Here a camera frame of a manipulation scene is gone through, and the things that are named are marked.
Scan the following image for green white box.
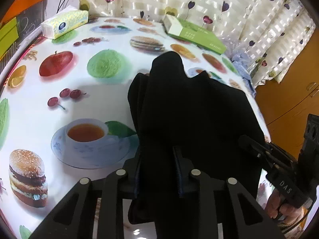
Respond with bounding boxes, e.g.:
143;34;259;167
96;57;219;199
163;14;226;55

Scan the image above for orange box lid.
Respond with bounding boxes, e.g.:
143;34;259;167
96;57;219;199
1;0;44;23

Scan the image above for heart pattern curtain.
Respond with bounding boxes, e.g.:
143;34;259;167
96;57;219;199
80;0;316;85

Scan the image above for fruit print tablecloth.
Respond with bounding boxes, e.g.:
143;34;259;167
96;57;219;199
1;18;269;238

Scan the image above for wooden cabinet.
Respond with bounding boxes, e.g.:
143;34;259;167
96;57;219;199
256;29;318;158

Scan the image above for tissue pack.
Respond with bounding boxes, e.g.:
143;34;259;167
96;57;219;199
41;5;89;39

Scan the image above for yellow green box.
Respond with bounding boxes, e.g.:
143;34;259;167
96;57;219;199
0;17;19;58

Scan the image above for black pants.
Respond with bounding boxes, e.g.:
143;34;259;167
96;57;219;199
128;51;264;238

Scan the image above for person's right hand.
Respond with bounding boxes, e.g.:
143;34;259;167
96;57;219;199
265;189;303;224

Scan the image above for dark storage box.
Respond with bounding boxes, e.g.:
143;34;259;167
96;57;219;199
16;0;47;47

